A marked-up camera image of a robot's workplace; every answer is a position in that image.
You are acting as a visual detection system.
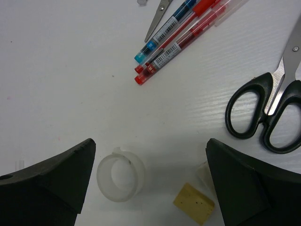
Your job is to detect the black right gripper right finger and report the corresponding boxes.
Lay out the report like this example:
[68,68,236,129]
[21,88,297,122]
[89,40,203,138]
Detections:
[206,138,301,226]

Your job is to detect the large black handled scissors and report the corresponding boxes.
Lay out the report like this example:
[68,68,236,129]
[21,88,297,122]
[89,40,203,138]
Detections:
[225,19,301,154]

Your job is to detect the yellow eraser block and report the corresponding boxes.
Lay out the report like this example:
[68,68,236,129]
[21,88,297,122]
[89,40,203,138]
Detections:
[173,183,215,226]

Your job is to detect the clear pen cap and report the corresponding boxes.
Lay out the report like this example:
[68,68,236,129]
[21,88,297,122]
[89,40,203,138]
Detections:
[137,0,147,6]

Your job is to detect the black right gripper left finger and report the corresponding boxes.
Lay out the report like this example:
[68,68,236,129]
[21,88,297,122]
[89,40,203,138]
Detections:
[0,138,96,226]

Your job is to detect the clear tape roll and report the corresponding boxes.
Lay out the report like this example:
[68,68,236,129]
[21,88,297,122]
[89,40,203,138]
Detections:
[96,147,146,202]

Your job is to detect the small black handled scissors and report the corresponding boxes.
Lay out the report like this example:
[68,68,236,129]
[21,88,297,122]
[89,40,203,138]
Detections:
[144,0,173,43]

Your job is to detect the red gel pen labelled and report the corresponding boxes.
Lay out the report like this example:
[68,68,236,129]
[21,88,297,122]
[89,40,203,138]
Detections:
[135,0,247,85]

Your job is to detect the red gel pen thin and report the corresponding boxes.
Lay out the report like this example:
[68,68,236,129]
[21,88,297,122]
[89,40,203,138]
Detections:
[135,0,219,73]

